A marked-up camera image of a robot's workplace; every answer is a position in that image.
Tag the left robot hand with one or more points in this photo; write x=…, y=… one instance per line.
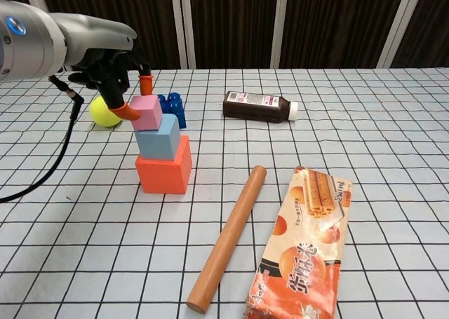
x=98, y=38

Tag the small pink foam cube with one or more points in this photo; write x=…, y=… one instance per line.
x=149, y=112

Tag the medium light blue foam cube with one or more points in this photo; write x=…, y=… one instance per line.
x=156, y=143

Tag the yellow tennis ball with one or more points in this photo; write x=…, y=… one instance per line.
x=101, y=114

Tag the blue studded toy brick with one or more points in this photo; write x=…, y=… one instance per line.
x=173, y=103

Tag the large orange foam cube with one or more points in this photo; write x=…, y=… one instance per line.
x=161, y=177

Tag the brown bottle white cap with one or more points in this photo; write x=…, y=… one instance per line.
x=252, y=110

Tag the wooden rolling pin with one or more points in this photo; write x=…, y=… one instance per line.
x=228, y=238

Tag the orange snack package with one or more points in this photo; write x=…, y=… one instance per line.
x=301, y=256

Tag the checkered light blue tablecloth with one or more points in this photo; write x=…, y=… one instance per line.
x=386, y=193

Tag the white double screen frame post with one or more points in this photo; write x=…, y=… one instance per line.
x=182, y=24

